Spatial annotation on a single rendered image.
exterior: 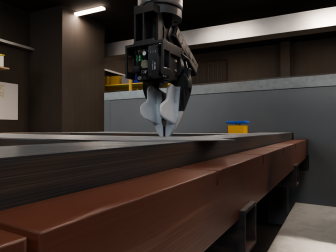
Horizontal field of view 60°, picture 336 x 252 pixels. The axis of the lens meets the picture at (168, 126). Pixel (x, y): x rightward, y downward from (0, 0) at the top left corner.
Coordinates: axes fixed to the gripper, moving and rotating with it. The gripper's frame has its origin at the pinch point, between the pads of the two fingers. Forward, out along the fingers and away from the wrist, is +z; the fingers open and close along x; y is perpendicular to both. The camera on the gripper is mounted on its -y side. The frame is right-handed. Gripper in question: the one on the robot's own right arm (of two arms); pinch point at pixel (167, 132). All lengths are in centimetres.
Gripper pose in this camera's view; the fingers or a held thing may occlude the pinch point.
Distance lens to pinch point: 50.5
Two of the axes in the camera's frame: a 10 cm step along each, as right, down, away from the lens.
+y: -5.0, 0.0, -8.6
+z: 0.0, 10.0, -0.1
